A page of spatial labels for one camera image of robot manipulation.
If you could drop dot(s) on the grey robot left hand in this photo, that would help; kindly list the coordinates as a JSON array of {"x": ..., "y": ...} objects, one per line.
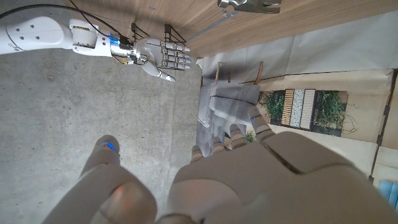
[{"x": 264, "y": 186}]

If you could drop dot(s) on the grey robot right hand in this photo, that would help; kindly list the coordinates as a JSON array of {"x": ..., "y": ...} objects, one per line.
[{"x": 152, "y": 51}]

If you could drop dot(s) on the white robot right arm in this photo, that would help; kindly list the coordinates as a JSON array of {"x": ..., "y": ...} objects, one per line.
[{"x": 37, "y": 35}]

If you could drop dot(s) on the grey tape strip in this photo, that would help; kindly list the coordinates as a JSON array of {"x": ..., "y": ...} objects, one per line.
[{"x": 211, "y": 26}]

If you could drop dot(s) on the printed room backdrop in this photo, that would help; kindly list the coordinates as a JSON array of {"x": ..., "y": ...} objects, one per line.
[{"x": 326, "y": 53}]

